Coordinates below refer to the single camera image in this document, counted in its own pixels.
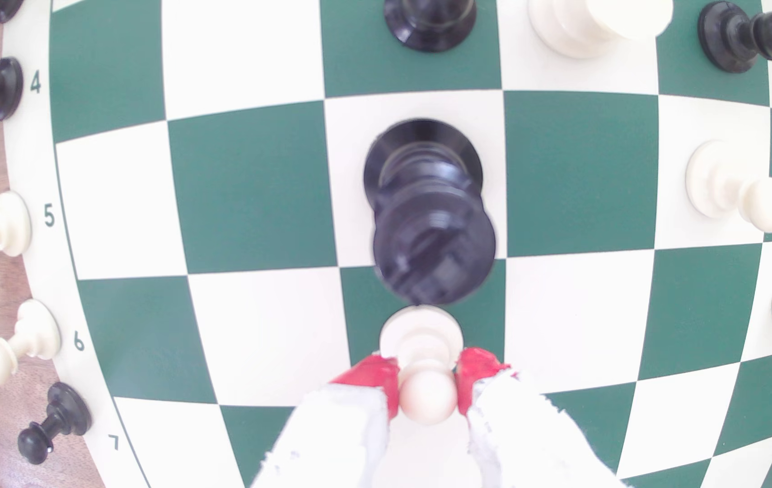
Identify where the green white chess mat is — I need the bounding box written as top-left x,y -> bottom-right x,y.
3,0 -> 772,488

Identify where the large black chess king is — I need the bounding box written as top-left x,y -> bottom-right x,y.
363,118 -> 497,307

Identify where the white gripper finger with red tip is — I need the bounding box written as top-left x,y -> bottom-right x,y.
455,347 -> 632,488
249,354 -> 402,488

